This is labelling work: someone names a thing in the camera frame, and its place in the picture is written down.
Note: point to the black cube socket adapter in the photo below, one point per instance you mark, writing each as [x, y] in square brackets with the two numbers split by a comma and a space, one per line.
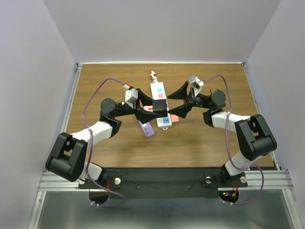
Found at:
[160, 106]

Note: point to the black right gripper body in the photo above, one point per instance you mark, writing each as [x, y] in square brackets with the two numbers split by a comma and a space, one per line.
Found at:
[199, 101]

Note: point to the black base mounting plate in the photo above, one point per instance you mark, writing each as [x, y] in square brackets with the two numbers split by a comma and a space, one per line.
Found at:
[58, 183]

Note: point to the small pink plug adapter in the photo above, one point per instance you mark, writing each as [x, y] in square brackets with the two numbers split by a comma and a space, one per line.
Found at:
[174, 119]

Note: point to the pink cube socket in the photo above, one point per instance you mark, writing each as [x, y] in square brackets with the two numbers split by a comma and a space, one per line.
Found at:
[148, 108]

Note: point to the aluminium frame rail left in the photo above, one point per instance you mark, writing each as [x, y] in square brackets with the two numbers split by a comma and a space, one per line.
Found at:
[68, 100]

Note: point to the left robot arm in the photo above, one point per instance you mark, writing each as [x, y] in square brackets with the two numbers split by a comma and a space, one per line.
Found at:
[68, 155]

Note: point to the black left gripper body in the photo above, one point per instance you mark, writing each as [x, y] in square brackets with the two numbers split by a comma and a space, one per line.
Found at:
[129, 110]

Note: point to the purple power strip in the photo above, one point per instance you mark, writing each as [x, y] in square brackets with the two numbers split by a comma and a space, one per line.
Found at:
[147, 129]

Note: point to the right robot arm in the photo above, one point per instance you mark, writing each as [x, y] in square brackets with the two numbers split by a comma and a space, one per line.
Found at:
[255, 138]

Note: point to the aluminium front rail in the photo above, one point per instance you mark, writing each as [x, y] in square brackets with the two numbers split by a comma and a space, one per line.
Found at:
[181, 178]

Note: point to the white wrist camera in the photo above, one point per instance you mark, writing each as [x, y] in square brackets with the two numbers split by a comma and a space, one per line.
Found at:
[196, 84]
[131, 96]

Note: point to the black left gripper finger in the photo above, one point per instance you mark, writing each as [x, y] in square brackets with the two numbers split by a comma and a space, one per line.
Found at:
[146, 116]
[145, 100]

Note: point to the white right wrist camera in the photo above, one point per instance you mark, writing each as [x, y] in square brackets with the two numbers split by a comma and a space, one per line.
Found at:
[196, 84]

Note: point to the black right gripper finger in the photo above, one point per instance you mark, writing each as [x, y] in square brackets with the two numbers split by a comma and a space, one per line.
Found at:
[181, 93]
[182, 110]

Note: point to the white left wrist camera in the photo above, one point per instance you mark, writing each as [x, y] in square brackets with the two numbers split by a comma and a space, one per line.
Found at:
[131, 96]

